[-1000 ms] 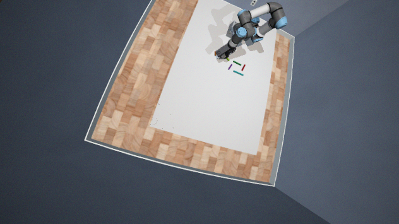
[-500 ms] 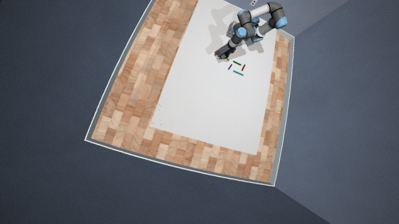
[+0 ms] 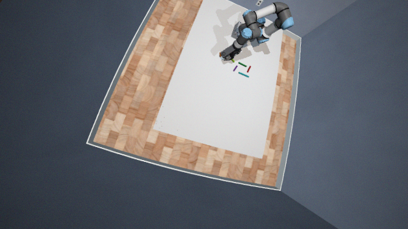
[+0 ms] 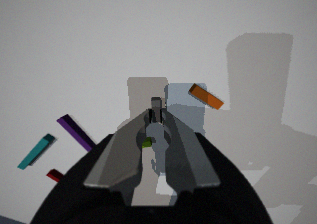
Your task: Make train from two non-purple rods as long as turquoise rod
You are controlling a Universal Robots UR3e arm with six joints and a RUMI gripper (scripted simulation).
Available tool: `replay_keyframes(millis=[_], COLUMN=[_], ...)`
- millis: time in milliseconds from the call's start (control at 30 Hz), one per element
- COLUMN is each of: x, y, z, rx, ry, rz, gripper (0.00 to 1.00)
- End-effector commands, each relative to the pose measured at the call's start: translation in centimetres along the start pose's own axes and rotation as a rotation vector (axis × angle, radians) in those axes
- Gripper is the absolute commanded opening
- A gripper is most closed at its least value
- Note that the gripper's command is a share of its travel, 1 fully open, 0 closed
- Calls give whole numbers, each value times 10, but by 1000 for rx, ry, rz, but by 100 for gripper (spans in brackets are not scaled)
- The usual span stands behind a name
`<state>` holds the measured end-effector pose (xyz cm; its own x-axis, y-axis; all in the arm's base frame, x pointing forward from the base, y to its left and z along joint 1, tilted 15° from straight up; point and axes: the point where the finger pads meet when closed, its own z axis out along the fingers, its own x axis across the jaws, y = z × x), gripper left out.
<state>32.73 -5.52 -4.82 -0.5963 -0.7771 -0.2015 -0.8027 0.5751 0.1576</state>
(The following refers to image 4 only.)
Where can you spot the turquoise rod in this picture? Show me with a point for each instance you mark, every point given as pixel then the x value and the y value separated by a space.
pixel 35 151

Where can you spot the purple rod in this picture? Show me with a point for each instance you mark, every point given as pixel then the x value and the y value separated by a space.
pixel 76 132

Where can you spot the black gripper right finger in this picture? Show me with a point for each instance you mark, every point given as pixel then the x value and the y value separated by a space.
pixel 193 163

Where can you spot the orange rectangular bar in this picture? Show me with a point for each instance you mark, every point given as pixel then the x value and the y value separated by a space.
pixel 205 96

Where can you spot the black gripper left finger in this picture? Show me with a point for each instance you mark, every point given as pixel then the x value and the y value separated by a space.
pixel 114 164

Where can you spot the lime green rectangular bar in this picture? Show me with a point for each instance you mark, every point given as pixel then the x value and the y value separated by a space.
pixel 147 143

